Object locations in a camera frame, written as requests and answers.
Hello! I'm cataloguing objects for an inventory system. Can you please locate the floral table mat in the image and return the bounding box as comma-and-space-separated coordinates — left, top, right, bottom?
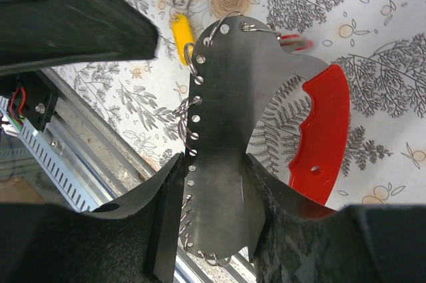
49, 0, 426, 283

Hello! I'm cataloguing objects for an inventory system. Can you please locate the key with red tag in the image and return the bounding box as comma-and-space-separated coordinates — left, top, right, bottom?
278, 34, 314, 53

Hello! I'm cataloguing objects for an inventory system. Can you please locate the blue slotted cable duct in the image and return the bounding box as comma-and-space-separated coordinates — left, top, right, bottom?
0, 96, 94, 212

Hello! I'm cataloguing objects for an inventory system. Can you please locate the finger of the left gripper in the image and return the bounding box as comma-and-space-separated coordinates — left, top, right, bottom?
1, 0, 158, 75

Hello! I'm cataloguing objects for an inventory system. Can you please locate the key with yellow tag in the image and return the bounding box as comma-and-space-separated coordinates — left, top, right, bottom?
170, 0, 194, 65

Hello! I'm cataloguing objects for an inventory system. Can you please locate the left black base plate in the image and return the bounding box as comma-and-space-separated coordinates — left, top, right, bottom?
9, 71, 59, 131

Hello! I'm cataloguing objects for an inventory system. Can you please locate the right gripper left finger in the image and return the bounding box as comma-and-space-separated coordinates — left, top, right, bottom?
1, 154, 185, 282

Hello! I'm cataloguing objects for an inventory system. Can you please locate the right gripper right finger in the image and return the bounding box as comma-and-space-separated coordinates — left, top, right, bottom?
246, 154, 425, 282

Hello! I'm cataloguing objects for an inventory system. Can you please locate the aluminium mounting rail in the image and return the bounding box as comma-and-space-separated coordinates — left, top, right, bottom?
43, 68, 254, 282

